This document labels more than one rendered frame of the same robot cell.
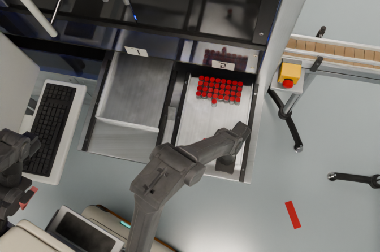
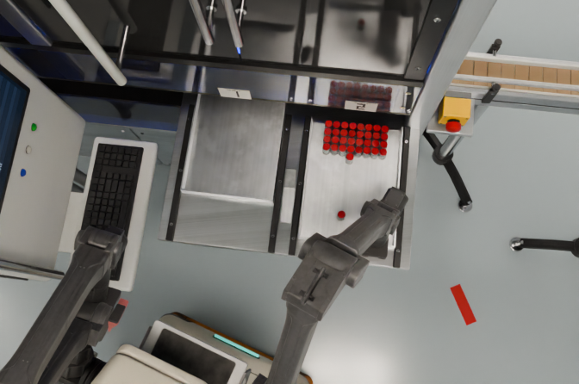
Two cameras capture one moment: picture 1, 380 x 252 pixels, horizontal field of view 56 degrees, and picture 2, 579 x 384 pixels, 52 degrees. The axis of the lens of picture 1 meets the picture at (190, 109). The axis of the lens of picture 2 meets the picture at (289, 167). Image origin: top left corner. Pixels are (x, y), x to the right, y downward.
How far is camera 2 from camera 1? 0.29 m
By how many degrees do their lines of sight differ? 3
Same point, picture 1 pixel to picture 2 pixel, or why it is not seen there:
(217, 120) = (355, 182)
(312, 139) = (485, 190)
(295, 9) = (465, 41)
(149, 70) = (250, 115)
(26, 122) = (74, 204)
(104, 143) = (196, 226)
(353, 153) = (545, 207)
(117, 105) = (209, 171)
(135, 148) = (243, 231)
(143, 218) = (298, 331)
